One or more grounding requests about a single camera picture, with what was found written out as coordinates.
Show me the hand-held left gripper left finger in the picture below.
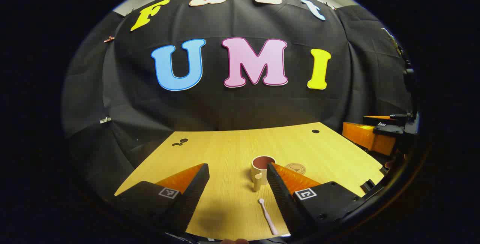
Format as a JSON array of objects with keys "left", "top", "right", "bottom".
[{"left": 114, "top": 163, "right": 210, "bottom": 234}]

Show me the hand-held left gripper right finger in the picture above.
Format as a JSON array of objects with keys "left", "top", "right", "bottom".
[{"left": 266, "top": 162, "right": 362, "bottom": 239}]

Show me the white toothbrush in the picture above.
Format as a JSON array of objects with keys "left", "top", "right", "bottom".
[{"left": 258, "top": 198, "right": 279, "bottom": 236}]

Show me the round brown coaster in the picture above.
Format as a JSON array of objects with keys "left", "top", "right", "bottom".
[{"left": 284, "top": 163, "right": 306, "bottom": 175}]

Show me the beige cup with peg handle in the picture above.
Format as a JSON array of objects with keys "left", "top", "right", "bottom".
[{"left": 251, "top": 156, "right": 277, "bottom": 192}]

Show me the wooden desktop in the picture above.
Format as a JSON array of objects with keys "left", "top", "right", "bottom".
[{"left": 114, "top": 121, "right": 387, "bottom": 241}]

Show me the black backdrop cloth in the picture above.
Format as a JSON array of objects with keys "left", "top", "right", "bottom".
[{"left": 62, "top": 0, "right": 417, "bottom": 199}]

